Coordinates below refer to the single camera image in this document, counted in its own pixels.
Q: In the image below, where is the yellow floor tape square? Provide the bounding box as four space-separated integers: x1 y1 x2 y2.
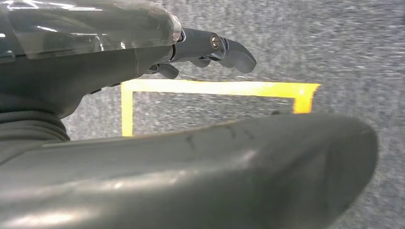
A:
120 79 321 137

